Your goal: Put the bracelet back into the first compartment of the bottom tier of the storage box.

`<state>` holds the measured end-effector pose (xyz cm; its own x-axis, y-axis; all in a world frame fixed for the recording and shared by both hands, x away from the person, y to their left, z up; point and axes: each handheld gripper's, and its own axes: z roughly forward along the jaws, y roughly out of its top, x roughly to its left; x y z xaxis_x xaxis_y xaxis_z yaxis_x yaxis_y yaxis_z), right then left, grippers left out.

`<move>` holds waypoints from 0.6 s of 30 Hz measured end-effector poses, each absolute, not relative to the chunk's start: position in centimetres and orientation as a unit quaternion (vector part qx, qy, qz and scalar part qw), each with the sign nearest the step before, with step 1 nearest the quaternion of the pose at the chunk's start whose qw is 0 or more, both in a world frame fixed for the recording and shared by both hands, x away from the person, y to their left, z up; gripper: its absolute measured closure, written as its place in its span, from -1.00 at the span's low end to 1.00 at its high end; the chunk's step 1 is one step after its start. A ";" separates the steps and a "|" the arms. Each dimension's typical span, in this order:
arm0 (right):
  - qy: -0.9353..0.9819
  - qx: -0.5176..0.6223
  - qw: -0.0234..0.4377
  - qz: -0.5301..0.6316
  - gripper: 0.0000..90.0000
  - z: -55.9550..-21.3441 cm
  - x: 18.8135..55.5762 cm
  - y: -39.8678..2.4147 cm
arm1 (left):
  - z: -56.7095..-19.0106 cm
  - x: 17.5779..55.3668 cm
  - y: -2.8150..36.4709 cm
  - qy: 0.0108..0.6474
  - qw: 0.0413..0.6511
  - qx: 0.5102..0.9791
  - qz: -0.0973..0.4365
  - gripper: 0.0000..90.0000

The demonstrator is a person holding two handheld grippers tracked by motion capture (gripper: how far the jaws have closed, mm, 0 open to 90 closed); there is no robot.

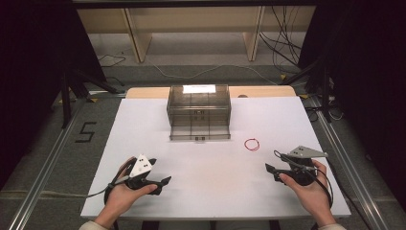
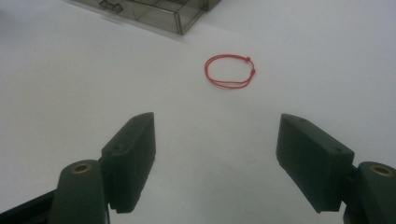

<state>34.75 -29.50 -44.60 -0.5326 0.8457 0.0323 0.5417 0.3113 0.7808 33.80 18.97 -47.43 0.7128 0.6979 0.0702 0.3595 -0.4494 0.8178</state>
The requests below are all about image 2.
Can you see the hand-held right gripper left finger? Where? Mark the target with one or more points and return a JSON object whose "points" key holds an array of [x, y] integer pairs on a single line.
{"points": [[130, 161]]}

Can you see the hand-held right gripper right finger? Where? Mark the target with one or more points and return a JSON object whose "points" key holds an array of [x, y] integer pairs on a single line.
{"points": [[314, 161]]}

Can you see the clear smoky plastic box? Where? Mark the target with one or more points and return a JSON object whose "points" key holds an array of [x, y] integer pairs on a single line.
{"points": [[155, 14]]}

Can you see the small dark metal clasp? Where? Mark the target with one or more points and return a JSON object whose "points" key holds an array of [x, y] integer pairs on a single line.
{"points": [[110, 6]]}

